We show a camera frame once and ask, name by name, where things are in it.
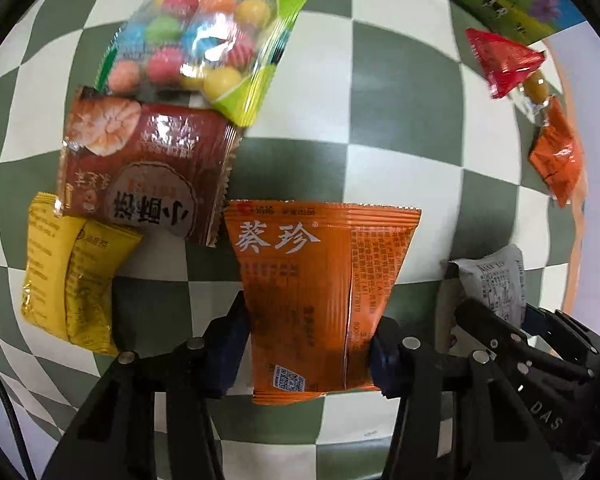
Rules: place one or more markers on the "orange triangular snack packet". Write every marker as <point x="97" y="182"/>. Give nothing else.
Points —
<point x="556" y="153"/>

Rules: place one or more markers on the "wrapped brown candy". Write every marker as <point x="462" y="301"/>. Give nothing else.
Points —
<point x="532" y="97"/>

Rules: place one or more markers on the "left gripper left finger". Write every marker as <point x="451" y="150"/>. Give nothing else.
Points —
<point x="112" y="435"/>

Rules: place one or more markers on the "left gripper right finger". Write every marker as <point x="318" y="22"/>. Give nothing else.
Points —
<point x="458" y="418"/>

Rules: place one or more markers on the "green white checkered blanket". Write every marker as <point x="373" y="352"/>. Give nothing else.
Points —
<point x="373" y="100"/>

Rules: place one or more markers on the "brown shrimp snack packet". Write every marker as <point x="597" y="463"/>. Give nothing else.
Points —
<point x="146" y="166"/>

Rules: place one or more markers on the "orange sunflower seed packet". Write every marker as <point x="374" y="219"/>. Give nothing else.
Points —
<point x="317" y="278"/>

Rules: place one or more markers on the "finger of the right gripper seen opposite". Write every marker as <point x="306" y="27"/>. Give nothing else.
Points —
<point x="552" y="342"/>

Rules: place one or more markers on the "colourful candy ball bag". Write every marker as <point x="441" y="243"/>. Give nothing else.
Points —
<point x="225" y="50"/>

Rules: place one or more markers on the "red triangular snack packet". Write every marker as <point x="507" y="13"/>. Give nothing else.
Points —
<point x="504" y="62"/>

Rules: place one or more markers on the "small yellow snack packet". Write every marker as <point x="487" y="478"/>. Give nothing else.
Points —
<point x="71" y="263"/>

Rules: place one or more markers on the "grey white snack packet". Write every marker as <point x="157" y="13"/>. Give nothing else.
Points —
<point x="496" y="281"/>

